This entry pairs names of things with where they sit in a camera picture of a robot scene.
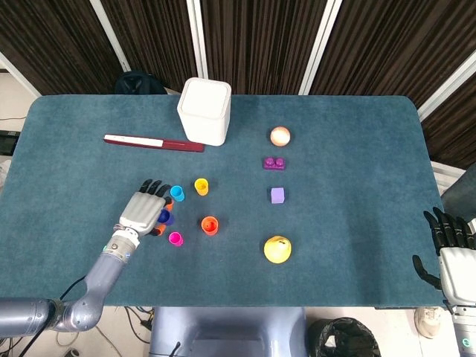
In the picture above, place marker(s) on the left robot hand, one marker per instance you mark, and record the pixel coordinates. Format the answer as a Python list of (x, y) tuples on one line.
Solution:
[(143, 210)]

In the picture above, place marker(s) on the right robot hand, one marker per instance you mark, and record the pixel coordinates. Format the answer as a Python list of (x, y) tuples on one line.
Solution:
[(457, 267)]

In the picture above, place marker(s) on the dark blue plastic cup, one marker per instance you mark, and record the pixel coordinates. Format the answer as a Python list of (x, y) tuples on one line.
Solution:
[(167, 218)]

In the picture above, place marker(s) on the cyan plastic cup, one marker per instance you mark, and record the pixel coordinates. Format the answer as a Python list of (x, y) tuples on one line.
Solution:
[(177, 193)]

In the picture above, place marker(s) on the pink plastic cup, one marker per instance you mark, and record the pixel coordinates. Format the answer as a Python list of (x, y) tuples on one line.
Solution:
[(175, 239)]

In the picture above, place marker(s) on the yellow plastic cup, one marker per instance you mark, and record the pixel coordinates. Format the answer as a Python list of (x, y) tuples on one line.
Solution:
[(201, 187)]

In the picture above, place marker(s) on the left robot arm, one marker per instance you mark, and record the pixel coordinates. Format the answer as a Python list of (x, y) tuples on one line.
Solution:
[(100, 279)]

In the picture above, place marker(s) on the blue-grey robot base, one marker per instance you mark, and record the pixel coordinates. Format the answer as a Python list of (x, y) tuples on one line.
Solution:
[(227, 334)]

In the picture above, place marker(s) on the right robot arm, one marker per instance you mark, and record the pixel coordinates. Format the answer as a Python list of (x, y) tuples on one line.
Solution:
[(465, 331)]

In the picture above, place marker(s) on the white sneaker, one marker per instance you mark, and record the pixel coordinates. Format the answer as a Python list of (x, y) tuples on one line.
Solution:
[(427, 321)]

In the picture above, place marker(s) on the orange plastic cup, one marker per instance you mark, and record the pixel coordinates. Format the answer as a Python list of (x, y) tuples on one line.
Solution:
[(210, 227)]

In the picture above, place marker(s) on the red and white flat stick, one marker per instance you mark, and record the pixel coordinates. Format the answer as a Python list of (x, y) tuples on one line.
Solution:
[(178, 145)]

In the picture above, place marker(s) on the white square bin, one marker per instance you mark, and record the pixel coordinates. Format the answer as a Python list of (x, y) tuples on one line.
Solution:
[(202, 119)]

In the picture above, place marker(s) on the black backpack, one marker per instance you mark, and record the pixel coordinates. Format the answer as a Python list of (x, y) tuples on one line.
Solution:
[(137, 83)]

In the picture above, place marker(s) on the teal tablecloth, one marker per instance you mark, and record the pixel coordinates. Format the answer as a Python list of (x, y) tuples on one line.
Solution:
[(334, 223)]

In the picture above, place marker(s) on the lilac cube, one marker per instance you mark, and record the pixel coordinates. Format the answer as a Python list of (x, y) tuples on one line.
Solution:
[(277, 196)]

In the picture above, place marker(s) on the black trash bag bin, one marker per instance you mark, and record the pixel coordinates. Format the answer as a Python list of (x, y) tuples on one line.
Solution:
[(342, 338)]

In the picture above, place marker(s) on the magenta building brick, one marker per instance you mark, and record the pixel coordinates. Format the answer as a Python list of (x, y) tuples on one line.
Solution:
[(274, 165)]

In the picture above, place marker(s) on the yellow toy pear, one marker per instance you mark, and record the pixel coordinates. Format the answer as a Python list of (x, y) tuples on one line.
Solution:
[(277, 251)]

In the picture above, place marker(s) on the black box on floor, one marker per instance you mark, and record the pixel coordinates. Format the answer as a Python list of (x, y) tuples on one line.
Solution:
[(7, 143)]

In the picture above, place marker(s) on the peach coloured ball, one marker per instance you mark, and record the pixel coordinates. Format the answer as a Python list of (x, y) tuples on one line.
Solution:
[(280, 136)]

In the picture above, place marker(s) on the dark brown pleated curtain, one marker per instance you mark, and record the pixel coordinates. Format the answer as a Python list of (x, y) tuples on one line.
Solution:
[(260, 37)]

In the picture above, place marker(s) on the white partition post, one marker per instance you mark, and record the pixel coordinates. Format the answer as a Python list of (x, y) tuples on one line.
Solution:
[(446, 91), (18, 74), (197, 37), (320, 44), (111, 37)]

